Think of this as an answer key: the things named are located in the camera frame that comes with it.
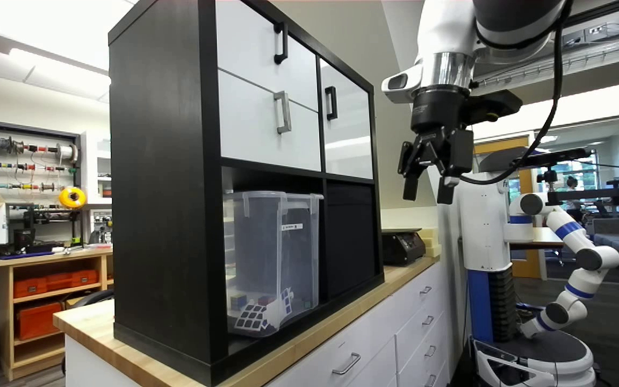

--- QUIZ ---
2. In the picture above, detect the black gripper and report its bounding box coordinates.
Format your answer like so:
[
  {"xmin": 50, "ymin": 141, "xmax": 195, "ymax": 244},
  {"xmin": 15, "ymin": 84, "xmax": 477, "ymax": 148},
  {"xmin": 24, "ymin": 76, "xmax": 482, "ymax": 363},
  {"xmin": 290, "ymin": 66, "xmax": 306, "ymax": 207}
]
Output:
[{"xmin": 396, "ymin": 84, "xmax": 477, "ymax": 207}]

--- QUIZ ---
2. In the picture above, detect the white base cabinet with drawers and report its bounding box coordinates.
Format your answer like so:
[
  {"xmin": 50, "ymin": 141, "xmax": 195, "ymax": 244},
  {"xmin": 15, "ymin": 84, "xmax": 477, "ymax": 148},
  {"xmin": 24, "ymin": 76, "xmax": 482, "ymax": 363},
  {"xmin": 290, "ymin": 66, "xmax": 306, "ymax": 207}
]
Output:
[{"xmin": 62, "ymin": 256, "xmax": 456, "ymax": 387}]

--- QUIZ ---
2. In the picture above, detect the clear plastic container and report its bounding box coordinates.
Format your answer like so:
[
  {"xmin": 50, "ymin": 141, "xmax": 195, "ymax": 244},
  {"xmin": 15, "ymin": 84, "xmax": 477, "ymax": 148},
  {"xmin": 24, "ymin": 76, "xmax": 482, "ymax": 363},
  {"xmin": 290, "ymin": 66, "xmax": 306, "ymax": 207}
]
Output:
[{"xmin": 221, "ymin": 189, "xmax": 325, "ymax": 339}]

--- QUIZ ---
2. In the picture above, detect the white grid item in container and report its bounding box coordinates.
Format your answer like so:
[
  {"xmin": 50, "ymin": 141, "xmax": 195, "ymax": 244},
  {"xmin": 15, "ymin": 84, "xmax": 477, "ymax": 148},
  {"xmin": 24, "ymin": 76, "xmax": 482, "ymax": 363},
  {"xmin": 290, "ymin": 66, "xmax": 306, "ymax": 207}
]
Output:
[{"xmin": 230, "ymin": 297, "xmax": 289, "ymax": 335}]

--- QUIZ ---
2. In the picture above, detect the black cube shelf cabinet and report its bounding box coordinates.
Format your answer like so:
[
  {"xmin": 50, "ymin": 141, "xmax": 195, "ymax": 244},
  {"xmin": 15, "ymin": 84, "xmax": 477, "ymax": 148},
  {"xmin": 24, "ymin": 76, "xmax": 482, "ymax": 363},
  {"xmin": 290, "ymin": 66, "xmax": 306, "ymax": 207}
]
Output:
[{"xmin": 105, "ymin": 0, "xmax": 388, "ymax": 387}]

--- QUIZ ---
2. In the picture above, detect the white blue mobile robot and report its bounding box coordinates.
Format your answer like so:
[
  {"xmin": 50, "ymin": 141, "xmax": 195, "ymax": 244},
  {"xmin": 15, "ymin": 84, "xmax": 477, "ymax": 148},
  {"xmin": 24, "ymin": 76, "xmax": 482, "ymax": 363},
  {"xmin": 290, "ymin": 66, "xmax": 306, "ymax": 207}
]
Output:
[{"xmin": 456, "ymin": 146, "xmax": 619, "ymax": 387}]

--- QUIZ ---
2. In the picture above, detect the black desktop device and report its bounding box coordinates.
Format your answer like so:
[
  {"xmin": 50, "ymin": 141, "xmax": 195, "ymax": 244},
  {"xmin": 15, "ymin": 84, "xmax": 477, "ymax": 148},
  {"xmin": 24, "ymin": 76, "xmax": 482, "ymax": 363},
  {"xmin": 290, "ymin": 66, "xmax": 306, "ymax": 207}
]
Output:
[{"xmin": 380, "ymin": 226, "xmax": 427, "ymax": 269}]

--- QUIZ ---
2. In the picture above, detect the white drawer tall front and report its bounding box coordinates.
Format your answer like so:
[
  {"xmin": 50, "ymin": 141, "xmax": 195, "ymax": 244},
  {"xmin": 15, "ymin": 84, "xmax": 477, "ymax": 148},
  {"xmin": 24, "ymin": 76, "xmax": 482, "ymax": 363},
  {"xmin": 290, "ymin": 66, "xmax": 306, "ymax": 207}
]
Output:
[{"xmin": 217, "ymin": 69, "xmax": 323, "ymax": 171}]

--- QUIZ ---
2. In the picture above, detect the white drawer short front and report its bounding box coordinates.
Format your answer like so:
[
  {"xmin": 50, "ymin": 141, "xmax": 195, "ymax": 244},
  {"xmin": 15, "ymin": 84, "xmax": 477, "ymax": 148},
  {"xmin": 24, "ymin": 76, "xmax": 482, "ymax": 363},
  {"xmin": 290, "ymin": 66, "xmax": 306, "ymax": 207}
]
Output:
[{"xmin": 213, "ymin": 0, "xmax": 320, "ymax": 113}]

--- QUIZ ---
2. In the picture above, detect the yellow filament spool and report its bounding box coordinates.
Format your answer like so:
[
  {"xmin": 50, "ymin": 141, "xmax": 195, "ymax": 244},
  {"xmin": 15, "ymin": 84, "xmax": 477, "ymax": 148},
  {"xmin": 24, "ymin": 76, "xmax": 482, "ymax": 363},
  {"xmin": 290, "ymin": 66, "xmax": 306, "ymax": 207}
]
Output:
[{"xmin": 58, "ymin": 184, "xmax": 90, "ymax": 212}]

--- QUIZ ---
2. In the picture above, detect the small orange toolbox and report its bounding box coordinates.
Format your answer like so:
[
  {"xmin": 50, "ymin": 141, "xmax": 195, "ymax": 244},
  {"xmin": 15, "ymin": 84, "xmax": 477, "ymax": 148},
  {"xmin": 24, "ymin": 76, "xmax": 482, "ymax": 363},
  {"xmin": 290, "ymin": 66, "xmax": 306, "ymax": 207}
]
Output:
[{"xmin": 13, "ymin": 269, "xmax": 102, "ymax": 299}]

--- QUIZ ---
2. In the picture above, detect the black 3d printer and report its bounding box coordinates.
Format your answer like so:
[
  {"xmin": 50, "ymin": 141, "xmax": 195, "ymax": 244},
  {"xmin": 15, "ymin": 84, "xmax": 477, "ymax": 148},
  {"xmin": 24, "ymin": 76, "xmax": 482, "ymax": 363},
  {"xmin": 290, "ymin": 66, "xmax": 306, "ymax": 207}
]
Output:
[{"xmin": 0, "ymin": 199, "xmax": 86, "ymax": 260}]

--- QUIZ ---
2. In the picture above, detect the large orange toolbox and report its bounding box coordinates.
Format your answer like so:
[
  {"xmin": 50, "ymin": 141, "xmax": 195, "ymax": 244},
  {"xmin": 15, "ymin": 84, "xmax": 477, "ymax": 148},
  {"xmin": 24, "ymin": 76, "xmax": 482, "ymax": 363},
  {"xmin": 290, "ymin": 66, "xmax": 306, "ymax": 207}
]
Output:
[{"xmin": 15, "ymin": 299, "xmax": 70, "ymax": 342}]

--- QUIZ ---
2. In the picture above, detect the wooden workbench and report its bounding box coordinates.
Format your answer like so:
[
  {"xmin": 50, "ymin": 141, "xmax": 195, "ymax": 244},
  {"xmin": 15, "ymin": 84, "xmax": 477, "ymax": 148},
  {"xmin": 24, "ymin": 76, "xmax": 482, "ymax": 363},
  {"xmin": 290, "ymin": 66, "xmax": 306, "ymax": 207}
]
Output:
[{"xmin": 0, "ymin": 244, "xmax": 117, "ymax": 382}]

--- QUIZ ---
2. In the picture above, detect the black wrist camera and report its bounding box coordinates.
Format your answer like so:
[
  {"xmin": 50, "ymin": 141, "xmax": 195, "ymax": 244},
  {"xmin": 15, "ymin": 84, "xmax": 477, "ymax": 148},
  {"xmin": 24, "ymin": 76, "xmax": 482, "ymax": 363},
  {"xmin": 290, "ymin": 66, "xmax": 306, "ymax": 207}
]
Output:
[{"xmin": 465, "ymin": 91, "xmax": 525, "ymax": 128}]

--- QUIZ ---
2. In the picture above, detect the black door handle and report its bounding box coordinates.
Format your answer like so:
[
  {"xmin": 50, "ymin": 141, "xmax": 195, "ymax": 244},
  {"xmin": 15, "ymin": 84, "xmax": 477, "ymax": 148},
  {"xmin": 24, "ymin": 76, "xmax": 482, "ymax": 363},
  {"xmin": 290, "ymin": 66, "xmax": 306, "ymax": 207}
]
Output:
[{"xmin": 323, "ymin": 84, "xmax": 339, "ymax": 123}]

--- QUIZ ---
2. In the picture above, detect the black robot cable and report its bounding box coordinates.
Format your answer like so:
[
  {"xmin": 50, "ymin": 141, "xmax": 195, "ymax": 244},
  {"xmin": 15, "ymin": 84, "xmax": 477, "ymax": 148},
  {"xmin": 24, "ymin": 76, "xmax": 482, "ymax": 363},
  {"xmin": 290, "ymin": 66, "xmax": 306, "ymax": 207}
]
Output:
[{"xmin": 458, "ymin": 0, "xmax": 576, "ymax": 189}]

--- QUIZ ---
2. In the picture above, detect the grey drawer handle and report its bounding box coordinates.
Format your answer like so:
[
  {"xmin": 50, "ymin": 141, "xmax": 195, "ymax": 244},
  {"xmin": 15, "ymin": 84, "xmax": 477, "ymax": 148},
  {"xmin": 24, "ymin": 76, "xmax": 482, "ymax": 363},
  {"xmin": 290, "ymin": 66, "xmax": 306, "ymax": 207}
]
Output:
[{"xmin": 273, "ymin": 88, "xmax": 294, "ymax": 136}]

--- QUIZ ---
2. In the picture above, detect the black drawer handle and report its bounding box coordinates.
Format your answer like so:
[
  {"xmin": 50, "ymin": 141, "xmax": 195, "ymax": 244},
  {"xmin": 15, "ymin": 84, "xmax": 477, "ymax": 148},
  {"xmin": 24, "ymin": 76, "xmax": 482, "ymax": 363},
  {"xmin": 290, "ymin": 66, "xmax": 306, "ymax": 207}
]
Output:
[{"xmin": 272, "ymin": 19, "xmax": 290, "ymax": 66}]

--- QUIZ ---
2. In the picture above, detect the wall wire spool rack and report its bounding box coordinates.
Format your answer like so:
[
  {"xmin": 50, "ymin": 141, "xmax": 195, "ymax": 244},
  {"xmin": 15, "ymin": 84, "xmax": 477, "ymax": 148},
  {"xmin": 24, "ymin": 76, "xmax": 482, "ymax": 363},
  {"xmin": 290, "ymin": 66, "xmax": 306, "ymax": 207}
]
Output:
[{"xmin": 0, "ymin": 119, "xmax": 86, "ymax": 195}]

